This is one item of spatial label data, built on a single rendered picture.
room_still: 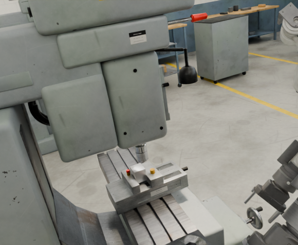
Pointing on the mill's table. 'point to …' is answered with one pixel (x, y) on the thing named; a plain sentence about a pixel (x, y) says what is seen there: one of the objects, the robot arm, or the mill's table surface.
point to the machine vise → (145, 187)
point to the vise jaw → (157, 177)
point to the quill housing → (135, 98)
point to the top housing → (96, 12)
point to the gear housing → (113, 41)
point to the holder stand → (191, 239)
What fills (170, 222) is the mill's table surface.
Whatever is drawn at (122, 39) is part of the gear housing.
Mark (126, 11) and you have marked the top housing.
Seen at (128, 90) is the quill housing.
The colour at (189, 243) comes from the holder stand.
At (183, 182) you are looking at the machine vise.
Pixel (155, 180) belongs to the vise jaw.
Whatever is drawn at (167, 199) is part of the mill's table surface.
